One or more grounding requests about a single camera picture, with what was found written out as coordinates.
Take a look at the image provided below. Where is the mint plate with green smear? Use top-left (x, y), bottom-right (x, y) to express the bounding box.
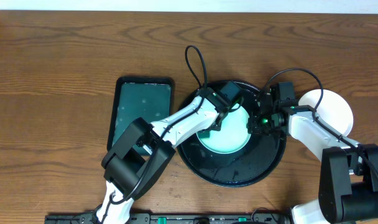
top-left (196, 104), bottom-right (251, 154)

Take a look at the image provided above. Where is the white plate with green smear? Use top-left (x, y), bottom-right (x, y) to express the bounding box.
top-left (291, 90), bottom-right (354, 138)

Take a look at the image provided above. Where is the green yellow sponge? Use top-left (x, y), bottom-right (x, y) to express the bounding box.
top-left (198, 131), bottom-right (210, 139)

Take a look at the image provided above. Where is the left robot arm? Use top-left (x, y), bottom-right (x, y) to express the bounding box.
top-left (94, 88), bottom-right (237, 223)

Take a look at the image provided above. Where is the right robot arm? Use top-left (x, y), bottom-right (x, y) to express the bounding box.
top-left (247, 106), bottom-right (378, 223)

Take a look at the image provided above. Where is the black rectangular water tray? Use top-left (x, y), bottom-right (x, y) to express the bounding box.
top-left (107, 76), bottom-right (174, 150)

